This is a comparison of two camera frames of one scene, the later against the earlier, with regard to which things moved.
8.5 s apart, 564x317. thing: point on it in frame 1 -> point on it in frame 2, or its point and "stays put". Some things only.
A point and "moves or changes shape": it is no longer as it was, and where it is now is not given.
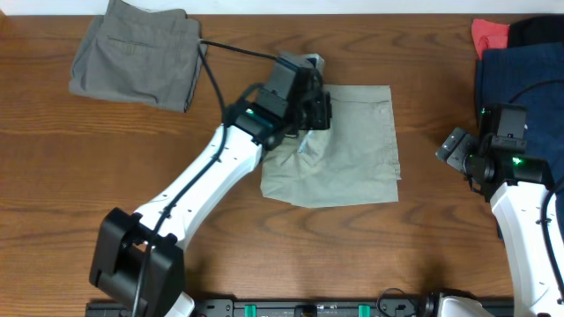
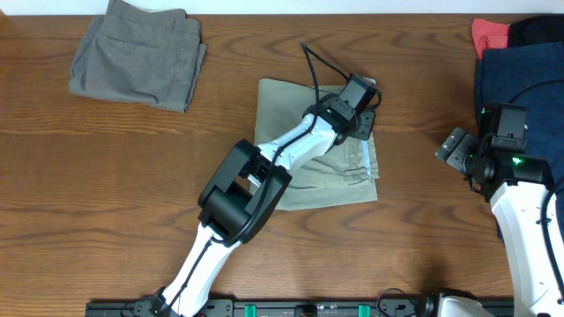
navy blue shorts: x=531 y=76 stays put
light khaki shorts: x=353 y=161 moves or changes shape
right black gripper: x=477 y=146 stays put
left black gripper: x=322 y=105 -> x=365 y=134
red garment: x=489 y=35 stays put
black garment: x=537 y=30 stays put
